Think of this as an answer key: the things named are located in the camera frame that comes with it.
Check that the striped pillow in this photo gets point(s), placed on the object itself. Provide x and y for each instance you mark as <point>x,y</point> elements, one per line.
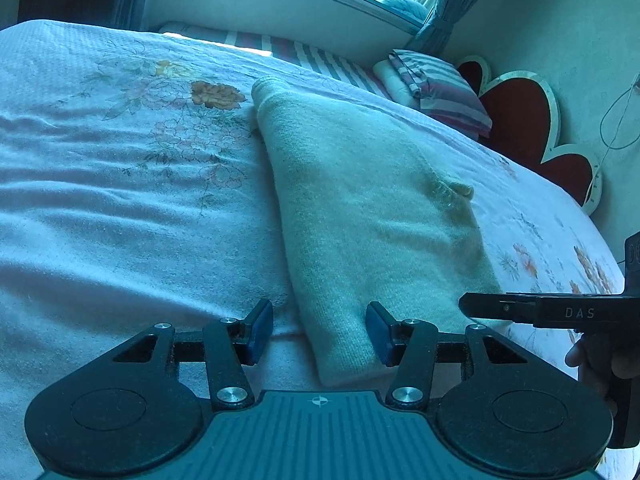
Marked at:
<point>445,95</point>

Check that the cream knitted sweater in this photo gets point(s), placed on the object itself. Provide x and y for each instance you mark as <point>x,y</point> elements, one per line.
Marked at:
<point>360,220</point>

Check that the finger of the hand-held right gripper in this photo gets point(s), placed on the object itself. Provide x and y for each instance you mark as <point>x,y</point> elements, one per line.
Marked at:
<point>492,306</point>

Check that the blue folded bedding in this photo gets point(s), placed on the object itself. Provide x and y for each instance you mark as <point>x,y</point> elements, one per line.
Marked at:
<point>395,4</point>

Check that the person's right hand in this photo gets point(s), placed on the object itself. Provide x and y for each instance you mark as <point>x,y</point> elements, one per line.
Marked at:
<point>597,352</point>

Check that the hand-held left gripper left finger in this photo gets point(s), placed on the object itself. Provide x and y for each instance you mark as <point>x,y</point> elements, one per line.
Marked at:
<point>260,327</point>

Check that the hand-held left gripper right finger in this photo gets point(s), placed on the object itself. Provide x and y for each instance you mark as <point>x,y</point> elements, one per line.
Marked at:
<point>380,330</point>

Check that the striped bed sheet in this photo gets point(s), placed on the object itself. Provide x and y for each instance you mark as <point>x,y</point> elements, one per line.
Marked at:
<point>320,57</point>

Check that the white folded quilt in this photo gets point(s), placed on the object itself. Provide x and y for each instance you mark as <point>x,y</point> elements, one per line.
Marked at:
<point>395,82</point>

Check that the heart-shaped red headboard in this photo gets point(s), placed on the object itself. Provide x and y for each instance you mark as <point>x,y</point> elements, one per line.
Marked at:
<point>525,115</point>

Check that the floral pink blanket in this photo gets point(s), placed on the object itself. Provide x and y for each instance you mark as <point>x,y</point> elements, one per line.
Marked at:
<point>125,210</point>

